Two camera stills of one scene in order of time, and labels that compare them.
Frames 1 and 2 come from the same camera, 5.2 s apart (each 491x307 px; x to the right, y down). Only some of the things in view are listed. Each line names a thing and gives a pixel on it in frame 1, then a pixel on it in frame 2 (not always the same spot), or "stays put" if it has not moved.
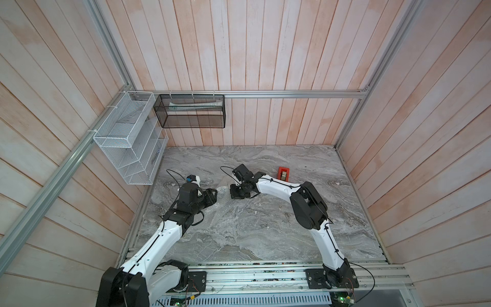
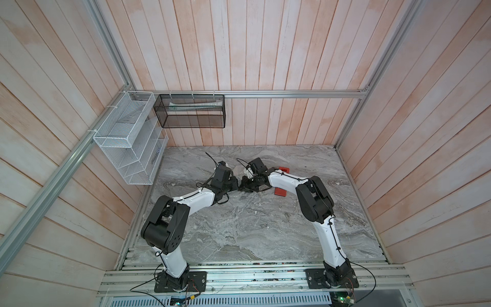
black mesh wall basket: (191, 110) stays put
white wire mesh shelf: (132, 137) stays put
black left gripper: (210, 199) → (234, 183)
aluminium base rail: (282, 279) stays put
